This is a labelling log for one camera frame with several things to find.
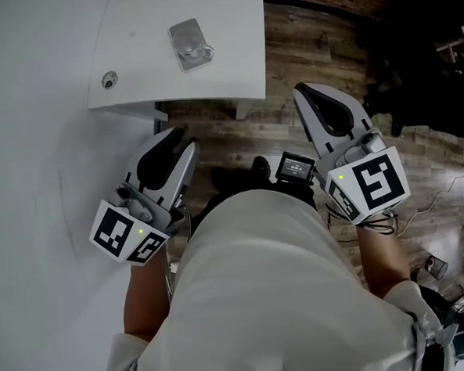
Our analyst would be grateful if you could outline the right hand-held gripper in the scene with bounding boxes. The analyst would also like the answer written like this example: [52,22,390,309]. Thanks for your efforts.
[292,75,414,230]

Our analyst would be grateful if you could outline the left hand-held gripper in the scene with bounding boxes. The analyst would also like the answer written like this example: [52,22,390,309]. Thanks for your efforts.
[82,125,207,270]

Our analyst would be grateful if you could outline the grey square coaster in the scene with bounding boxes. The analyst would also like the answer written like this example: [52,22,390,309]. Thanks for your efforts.
[166,16,215,74]

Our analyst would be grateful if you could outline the clear glass cup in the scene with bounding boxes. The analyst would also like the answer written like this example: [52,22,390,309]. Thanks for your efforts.
[170,24,217,63]

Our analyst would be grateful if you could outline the person's right forearm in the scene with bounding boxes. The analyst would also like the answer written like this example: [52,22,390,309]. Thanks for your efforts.
[354,212,415,301]

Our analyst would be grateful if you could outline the person's left forearm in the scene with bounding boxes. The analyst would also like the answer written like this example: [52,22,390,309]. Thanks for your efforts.
[119,250,178,345]

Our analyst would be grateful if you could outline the person's left black shoe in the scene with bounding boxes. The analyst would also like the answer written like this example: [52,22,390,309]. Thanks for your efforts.
[210,164,237,195]

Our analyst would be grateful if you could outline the person's black shoe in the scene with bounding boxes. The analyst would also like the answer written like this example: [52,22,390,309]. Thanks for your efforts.
[250,155,272,180]
[210,164,237,195]

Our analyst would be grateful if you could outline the black screen device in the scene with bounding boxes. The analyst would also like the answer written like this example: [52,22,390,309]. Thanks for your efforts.
[272,149,318,187]

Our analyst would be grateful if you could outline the person's black trousers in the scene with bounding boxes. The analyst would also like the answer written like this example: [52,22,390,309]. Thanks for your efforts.
[184,173,321,243]

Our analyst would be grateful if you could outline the person's right black shoe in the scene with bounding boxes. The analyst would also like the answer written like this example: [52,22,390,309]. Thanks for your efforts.
[250,155,272,180]

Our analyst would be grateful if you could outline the white table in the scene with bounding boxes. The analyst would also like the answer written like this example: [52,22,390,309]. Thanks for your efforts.
[81,0,272,130]

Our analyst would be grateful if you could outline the person's white t-shirt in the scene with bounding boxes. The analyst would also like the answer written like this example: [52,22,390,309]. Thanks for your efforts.
[91,178,459,371]

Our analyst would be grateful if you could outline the round table cable grommet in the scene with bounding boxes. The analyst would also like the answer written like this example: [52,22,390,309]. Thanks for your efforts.
[99,70,120,91]

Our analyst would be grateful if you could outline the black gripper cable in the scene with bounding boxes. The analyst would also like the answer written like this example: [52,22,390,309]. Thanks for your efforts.
[325,197,401,241]

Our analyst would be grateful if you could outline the white floor cable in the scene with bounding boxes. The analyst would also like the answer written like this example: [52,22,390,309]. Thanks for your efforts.
[394,168,464,237]

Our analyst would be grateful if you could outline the black wire mesh bin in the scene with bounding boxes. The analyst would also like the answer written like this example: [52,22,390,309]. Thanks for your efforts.
[423,254,450,281]

